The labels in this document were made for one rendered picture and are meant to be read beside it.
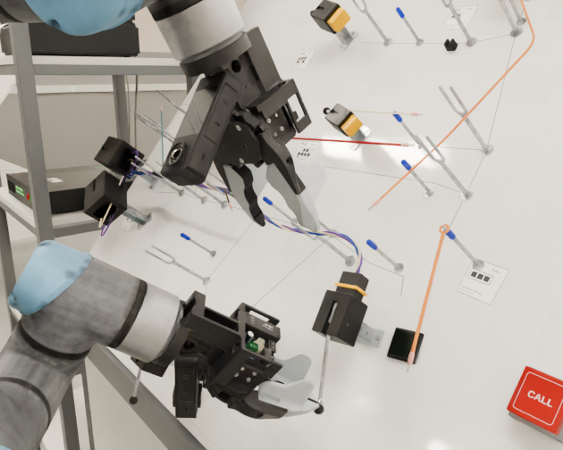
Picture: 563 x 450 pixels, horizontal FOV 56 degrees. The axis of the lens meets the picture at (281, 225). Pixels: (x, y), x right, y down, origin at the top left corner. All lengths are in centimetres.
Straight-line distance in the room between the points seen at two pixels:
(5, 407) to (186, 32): 35
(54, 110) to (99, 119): 65
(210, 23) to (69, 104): 788
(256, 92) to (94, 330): 28
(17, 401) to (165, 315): 15
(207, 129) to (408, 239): 38
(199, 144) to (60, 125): 786
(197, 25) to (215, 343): 31
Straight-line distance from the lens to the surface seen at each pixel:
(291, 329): 83
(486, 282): 70
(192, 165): 49
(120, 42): 157
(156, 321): 55
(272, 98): 54
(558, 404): 60
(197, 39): 51
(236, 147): 55
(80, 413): 216
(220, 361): 59
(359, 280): 69
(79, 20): 41
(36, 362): 57
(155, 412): 100
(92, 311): 54
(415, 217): 79
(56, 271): 53
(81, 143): 845
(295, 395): 63
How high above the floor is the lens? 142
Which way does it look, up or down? 16 degrees down
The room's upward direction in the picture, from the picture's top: straight up
